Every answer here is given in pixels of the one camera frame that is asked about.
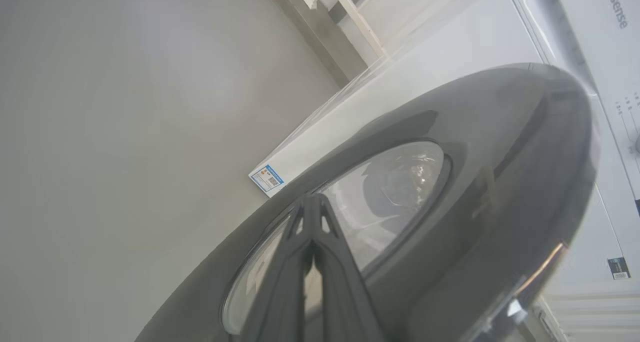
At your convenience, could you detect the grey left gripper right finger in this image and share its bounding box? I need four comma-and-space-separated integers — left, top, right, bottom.
313, 194, 386, 342

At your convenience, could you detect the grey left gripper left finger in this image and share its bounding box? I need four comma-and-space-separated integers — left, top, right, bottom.
240, 194, 316, 342

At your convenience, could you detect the grey round washing machine door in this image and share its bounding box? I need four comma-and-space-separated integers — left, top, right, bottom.
134, 62, 602, 342

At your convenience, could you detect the white front-load washing machine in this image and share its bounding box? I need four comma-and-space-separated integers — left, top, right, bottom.
248, 0, 640, 342

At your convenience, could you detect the blue energy label sticker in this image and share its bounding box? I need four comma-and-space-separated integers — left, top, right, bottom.
248, 164, 286, 198

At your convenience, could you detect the black sticker with QR code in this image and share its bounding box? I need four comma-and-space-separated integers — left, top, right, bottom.
607, 255, 631, 281

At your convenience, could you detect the white metal rack frame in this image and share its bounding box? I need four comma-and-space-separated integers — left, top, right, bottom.
301, 0, 387, 59

